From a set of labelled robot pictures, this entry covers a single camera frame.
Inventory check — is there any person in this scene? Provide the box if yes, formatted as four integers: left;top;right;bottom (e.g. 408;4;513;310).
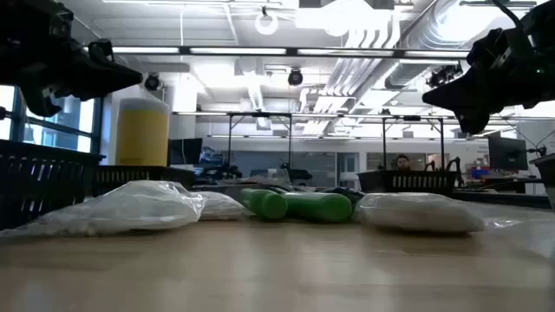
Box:
394;153;413;172

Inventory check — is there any yellow canister with white lid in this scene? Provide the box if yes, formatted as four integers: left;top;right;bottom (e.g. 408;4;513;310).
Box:
114;98;171;168

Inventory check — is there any white ring light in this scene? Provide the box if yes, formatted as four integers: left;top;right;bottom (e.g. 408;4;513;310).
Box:
254;10;279;36

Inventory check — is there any black background rig frame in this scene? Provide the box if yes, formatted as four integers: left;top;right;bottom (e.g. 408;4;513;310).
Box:
225;111;294;168
381;114;447;172

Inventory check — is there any white cotton swabs bag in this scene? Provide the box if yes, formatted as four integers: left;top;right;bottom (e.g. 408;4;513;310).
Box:
353;192;526;235
193;191;255;221
0;179;206;238

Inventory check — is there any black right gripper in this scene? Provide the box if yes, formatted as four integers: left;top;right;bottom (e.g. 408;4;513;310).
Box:
422;28;539;134

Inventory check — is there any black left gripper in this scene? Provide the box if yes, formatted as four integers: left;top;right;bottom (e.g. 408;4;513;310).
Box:
19;19;144;118

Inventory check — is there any black overhead frame bar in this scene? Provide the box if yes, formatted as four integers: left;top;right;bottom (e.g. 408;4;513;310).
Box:
82;45;472;61

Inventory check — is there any black computer monitor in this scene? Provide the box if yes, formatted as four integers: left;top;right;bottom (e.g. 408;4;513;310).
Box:
168;137;204;166
488;136;529;172

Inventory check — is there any large window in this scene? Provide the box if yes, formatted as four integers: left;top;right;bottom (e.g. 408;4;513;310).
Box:
0;84;104;153

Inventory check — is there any black slotted plastic basket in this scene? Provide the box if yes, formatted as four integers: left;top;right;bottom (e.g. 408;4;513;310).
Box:
0;139;105;231
93;166;196;196
357;170;459;196
531;153;555;209

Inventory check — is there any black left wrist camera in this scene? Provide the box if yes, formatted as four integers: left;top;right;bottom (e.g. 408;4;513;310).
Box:
88;38;115;62

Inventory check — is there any black ceiling camera cluster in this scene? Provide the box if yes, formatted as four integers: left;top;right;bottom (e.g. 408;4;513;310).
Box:
427;63;464;90

